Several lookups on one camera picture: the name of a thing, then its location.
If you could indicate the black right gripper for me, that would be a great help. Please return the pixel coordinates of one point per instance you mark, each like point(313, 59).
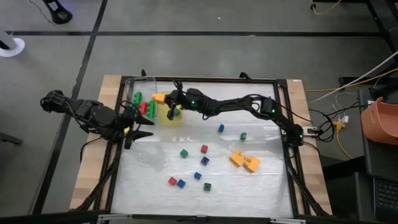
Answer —
point(178, 99)

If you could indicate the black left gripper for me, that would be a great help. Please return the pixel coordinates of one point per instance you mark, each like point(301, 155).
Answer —
point(130, 124)

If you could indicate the orange building block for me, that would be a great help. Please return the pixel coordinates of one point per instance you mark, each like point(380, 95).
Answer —
point(159, 98)
point(252, 164)
point(237, 158)

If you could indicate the long green building block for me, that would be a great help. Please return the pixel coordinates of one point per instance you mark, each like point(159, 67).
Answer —
point(137, 98)
point(151, 109)

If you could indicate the red two-stud building block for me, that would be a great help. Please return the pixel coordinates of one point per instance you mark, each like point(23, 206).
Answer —
point(143, 108)

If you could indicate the small red cube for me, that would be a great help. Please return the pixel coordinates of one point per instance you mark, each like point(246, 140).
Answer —
point(204, 148)
point(172, 181)

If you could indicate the small dark green cube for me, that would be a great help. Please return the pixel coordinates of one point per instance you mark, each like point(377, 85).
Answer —
point(207, 187)

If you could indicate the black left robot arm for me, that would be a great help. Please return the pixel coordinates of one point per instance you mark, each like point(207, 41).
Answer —
point(93, 115)

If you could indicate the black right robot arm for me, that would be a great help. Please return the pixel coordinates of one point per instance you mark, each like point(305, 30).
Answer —
point(236, 104)

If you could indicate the yellow translucent plastic bin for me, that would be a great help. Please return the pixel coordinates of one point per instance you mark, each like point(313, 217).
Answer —
point(163, 119)

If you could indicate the clear plastic bin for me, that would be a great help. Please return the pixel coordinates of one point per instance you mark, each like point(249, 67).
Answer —
point(141, 85)

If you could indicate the grey metal foot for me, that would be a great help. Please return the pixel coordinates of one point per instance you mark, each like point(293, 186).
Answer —
point(11, 139)

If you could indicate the black stand base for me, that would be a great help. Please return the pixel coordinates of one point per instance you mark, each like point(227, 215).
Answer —
point(59, 14)

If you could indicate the white round stand base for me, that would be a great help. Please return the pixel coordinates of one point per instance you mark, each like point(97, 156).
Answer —
point(14, 48)

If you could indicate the orange plastic bucket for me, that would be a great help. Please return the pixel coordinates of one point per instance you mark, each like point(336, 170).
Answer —
point(381, 121)

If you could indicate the black tripod leg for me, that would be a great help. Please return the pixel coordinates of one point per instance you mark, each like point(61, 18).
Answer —
point(377, 18)

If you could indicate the black keyboard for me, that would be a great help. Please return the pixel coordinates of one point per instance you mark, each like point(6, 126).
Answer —
point(387, 199)

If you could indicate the black metal table frame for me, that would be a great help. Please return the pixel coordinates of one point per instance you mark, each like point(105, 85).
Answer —
point(217, 80)

